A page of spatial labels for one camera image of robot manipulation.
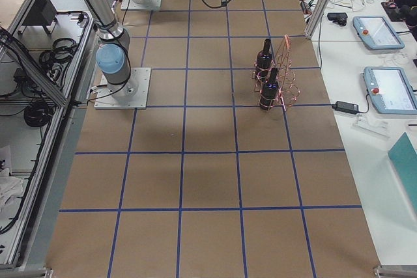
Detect dark wine bottle near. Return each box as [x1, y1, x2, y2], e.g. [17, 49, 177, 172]
[259, 68, 279, 110]

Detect white crumpled cloth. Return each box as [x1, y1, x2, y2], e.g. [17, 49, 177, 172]
[0, 146, 24, 214]

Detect teal folder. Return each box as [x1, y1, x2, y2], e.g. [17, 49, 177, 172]
[388, 133, 416, 206]

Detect dark wine bottle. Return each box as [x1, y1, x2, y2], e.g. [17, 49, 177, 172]
[259, 68, 279, 110]
[255, 38, 272, 81]

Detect teach pendant far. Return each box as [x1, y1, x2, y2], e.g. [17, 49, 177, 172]
[352, 16, 405, 50]

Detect copper wire bottle basket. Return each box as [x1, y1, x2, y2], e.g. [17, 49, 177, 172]
[252, 35, 300, 111]

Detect dark wine bottle far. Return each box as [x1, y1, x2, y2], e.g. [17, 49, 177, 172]
[255, 38, 272, 81]

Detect teach pendant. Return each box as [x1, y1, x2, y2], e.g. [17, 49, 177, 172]
[352, 16, 405, 50]
[363, 66, 416, 115]

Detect black power adapter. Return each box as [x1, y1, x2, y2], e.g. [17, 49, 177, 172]
[332, 101, 359, 115]

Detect black handheld device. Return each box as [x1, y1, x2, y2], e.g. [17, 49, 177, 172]
[327, 12, 347, 26]

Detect teach pendant near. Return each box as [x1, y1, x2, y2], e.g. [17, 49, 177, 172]
[363, 66, 416, 115]

